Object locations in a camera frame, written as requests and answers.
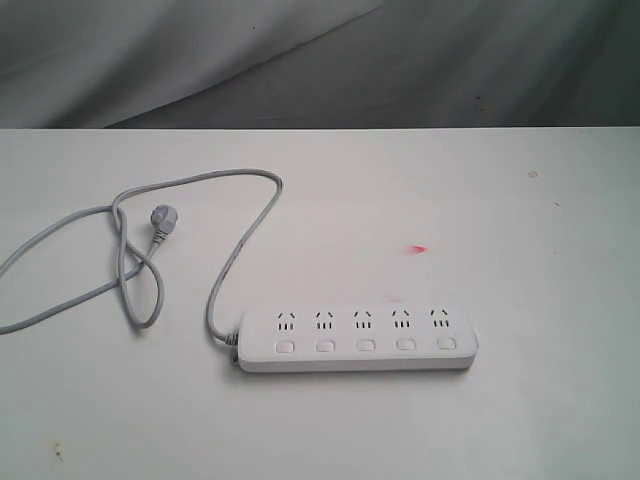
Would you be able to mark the white five-socket power strip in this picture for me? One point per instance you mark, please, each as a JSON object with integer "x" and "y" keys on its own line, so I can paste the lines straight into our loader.
{"x": 358, "y": 337}

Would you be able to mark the grey backdrop cloth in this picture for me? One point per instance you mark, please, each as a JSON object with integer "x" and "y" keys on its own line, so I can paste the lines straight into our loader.
{"x": 318, "y": 64}

